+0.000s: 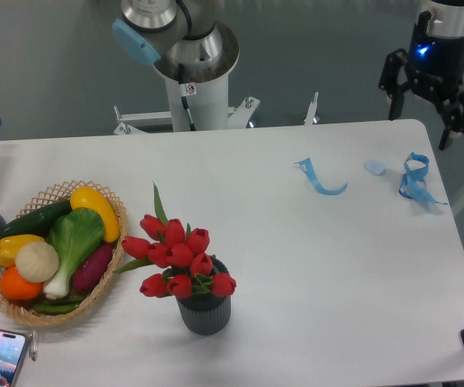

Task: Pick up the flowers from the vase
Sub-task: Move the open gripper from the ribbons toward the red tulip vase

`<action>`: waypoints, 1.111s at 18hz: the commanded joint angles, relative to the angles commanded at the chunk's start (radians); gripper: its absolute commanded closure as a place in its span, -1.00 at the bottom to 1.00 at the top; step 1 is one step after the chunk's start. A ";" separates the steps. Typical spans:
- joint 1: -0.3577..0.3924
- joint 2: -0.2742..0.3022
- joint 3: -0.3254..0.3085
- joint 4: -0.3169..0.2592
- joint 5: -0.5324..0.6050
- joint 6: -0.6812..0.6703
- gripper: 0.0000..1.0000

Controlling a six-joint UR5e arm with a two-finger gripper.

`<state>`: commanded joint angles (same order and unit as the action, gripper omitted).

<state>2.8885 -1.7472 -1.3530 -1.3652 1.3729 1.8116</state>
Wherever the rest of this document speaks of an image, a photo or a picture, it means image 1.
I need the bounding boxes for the green bok choy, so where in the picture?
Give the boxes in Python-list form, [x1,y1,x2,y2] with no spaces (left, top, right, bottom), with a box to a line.
[44,208,104,300]

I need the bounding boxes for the dark grey ribbed vase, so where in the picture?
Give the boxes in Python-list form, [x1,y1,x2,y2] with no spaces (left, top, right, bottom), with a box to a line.
[176,256,231,335]

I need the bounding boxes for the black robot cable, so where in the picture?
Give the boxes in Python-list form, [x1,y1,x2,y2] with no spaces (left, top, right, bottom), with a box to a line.
[176,62,197,132]

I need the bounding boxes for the purple sweet potato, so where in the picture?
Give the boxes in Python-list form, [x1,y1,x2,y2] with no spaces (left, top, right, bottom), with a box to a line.
[72,243,113,293]

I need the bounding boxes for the green pea pods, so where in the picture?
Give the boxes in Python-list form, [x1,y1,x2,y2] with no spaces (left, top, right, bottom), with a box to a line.
[31,297,85,315]

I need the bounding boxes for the yellow bell pepper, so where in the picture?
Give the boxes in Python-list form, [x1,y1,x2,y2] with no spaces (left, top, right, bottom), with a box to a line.
[0,234,45,268]

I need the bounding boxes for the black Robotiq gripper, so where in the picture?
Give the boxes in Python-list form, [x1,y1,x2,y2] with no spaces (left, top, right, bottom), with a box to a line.
[378,1,464,151]

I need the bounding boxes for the orange fruit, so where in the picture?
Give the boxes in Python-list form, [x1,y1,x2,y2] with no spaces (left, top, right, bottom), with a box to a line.
[0,266,43,301]

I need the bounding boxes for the tangled blue ribbon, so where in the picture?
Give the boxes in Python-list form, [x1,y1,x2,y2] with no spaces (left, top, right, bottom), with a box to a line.
[398,152,448,208]

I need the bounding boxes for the smartphone with lit screen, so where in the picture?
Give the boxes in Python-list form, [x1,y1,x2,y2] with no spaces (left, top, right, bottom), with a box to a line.
[0,329,29,386]

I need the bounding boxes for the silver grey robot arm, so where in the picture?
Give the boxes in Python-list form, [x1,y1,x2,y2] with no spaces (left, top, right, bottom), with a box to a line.
[112,1,464,146]

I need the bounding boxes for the green cucumber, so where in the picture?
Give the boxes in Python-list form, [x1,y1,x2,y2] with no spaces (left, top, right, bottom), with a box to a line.
[0,201,72,238]

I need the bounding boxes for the white steamed bun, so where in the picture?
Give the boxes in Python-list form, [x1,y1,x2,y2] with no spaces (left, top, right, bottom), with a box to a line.
[15,242,60,283]

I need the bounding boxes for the red tulip bouquet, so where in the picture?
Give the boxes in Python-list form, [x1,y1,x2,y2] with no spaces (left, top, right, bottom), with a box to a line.
[115,186,236,300]

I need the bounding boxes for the woven wicker basket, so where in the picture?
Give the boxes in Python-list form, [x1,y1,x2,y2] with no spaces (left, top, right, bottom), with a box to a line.
[0,181,128,327]

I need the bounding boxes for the curled blue ribbon strip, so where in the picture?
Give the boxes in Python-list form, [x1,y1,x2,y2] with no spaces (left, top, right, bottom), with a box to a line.
[295,157,348,196]

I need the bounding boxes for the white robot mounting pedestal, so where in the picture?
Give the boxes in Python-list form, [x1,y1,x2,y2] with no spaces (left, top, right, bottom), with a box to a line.
[114,77,261,135]

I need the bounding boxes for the small light blue cap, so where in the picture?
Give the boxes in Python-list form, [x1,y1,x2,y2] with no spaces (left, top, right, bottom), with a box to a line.
[364,160,386,177]

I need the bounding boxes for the yellow squash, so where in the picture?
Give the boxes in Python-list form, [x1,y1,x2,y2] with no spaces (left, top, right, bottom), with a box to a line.
[69,185,120,243]

